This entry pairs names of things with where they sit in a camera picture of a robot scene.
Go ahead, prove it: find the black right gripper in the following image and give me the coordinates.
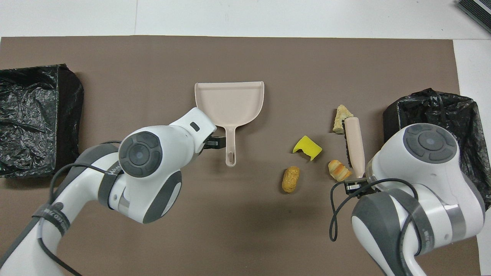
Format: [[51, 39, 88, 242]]
[[344, 177, 381, 197]]

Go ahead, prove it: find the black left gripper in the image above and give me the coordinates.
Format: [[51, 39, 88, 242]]
[[199, 136, 227, 151]]

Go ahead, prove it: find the beige hand brush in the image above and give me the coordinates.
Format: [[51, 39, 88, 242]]
[[344, 117, 366, 179]]

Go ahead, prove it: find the beige plastic dustpan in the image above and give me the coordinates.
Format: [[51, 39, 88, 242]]
[[194, 81, 265, 168]]

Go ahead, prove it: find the notched yellow sponge piece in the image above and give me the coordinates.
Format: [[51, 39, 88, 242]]
[[292, 135, 323, 161]]

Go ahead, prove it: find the pale bread chunk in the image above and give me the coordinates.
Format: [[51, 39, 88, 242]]
[[332, 105, 354, 135]]

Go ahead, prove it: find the open bin with black bag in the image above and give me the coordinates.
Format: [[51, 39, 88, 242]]
[[384, 88, 491, 210]]

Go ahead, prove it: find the golden croissant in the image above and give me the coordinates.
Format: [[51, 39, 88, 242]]
[[328, 159, 352, 182]]

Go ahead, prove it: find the oval brown bread roll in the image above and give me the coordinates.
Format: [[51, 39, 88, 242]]
[[281, 166, 301, 194]]

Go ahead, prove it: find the brown table mat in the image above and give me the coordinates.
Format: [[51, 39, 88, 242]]
[[0, 36, 482, 276]]

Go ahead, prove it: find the box wrapped in black bag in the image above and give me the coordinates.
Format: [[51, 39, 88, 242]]
[[0, 64, 85, 178]]

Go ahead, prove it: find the dark ribbed device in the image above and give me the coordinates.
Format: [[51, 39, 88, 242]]
[[456, 0, 491, 35]]

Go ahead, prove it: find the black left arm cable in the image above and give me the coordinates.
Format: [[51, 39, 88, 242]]
[[36, 141, 124, 276]]

